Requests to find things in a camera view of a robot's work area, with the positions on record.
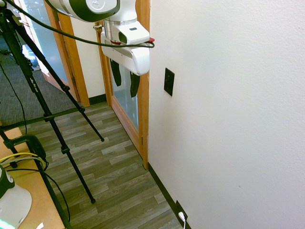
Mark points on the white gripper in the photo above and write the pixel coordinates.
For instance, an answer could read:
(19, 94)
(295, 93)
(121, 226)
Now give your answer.
(128, 55)

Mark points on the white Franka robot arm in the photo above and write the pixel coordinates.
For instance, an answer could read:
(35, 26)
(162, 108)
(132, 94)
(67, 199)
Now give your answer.
(91, 8)

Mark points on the wooden glass door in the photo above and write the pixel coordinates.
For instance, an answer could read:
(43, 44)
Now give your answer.
(126, 95)

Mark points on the black baseboard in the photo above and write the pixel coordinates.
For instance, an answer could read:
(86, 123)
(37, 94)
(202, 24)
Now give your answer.
(166, 190)

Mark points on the black clamp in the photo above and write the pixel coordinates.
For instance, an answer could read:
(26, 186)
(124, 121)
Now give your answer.
(26, 146)

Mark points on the white power plug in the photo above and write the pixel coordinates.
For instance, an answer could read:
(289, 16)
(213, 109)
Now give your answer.
(182, 215)

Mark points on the black wall light switch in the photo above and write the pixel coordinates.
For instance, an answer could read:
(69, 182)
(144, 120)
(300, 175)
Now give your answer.
(169, 81)

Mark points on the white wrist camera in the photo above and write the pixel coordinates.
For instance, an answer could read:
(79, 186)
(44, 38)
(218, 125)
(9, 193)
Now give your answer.
(129, 32)

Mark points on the wooden door frame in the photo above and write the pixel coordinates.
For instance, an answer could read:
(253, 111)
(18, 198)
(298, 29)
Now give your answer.
(71, 55)

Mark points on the black camera tripod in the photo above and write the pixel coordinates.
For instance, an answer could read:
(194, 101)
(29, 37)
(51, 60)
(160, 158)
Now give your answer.
(40, 100)

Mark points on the black wall outlet plate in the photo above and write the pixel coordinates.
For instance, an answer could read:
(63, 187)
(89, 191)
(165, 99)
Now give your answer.
(181, 211)

